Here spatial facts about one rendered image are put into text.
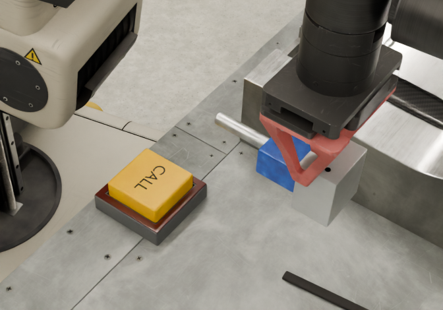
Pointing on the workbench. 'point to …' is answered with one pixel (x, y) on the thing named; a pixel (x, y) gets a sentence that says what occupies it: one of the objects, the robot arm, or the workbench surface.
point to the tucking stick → (321, 292)
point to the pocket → (293, 47)
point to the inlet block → (323, 215)
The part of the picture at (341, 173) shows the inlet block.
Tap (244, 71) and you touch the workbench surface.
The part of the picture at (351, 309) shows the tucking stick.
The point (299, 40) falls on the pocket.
